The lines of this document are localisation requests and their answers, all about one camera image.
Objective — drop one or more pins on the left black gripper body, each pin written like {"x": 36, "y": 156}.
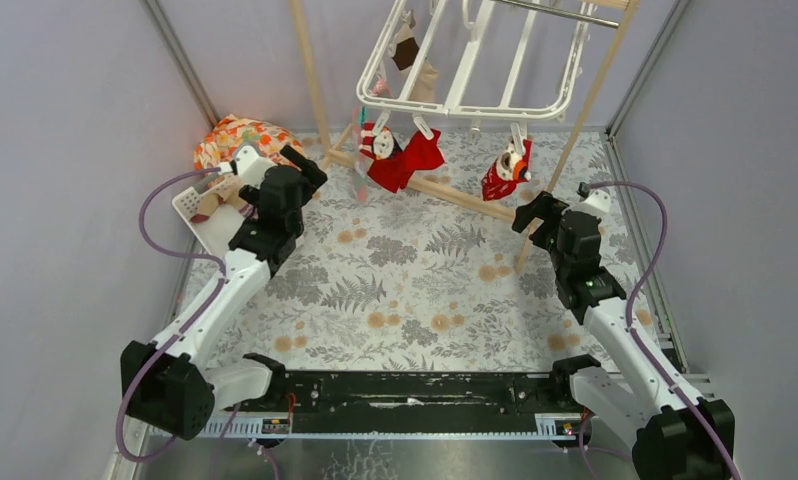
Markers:
{"x": 292, "y": 176}

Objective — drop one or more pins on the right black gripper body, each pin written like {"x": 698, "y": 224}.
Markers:
{"x": 560, "y": 259}

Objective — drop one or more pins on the red patterned sock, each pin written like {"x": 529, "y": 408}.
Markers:
{"x": 509, "y": 170}

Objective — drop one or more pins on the red santa sock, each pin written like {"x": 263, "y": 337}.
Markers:
{"x": 393, "y": 165}

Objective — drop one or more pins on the white clip sock hanger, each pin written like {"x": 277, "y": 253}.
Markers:
{"x": 543, "y": 65}

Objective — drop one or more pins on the pink brown sock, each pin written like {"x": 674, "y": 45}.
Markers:
{"x": 222, "y": 193}

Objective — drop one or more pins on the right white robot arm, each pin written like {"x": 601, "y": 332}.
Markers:
{"x": 671, "y": 428}

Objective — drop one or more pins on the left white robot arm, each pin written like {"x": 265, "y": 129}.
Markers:
{"x": 166, "y": 382}

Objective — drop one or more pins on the white plastic basket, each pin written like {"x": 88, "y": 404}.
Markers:
{"x": 214, "y": 235}

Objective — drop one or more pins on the orange floral cloth bundle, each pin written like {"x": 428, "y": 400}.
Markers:
{"x": 220, "y": 144}

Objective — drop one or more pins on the floral patterned mat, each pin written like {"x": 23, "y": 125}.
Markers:
{"x": 407, "y": 281}

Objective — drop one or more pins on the brown beige sock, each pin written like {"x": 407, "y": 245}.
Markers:
{"x": 403, "y": 50}

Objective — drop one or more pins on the metal hanging rod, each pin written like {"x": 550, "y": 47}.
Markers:
{"x": 580, "y": 17}

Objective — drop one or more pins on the wooden drying rack frame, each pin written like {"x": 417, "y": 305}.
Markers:
{"x": 453, "y": 106}

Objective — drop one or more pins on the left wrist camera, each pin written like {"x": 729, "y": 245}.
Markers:
{"x": 250, "y": 166}

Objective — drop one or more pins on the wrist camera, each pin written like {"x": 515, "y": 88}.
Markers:
{"x": 250, "y": 166}
{"x": 594, "y": 201}

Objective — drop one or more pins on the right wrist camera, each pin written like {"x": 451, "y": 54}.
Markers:
{"x": 594, "y": 201}

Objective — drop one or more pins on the white slotted cable duct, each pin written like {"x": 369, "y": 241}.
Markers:
{"x": 545, "y": 427}

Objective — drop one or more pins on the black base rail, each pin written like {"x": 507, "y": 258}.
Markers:
{"x": 409, "y": 398}

